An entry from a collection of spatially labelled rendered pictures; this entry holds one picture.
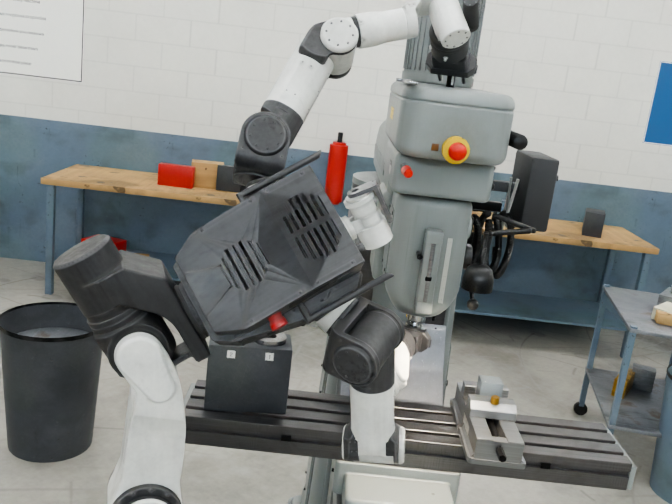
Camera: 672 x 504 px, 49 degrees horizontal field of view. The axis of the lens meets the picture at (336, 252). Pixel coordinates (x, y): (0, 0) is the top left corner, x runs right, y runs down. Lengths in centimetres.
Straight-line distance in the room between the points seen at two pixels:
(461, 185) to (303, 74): 50
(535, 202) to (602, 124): 430
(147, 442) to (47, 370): 205
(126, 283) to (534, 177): 124
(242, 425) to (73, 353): 163
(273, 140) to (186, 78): 479
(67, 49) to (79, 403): 351
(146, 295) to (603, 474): 133
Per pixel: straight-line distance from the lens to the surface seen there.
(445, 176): 179
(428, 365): 239
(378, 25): 162
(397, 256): 187
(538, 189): 218
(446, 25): 166
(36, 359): 351
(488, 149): 170
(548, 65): 630
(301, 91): 153
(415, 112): 168
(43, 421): 365
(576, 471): 215
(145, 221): 641
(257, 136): 143
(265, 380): 201
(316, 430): 200
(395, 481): 205
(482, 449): 196
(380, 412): 149
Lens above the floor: 192
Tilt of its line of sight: 14 degrees down
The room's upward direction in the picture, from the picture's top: 7 degrees clockwise
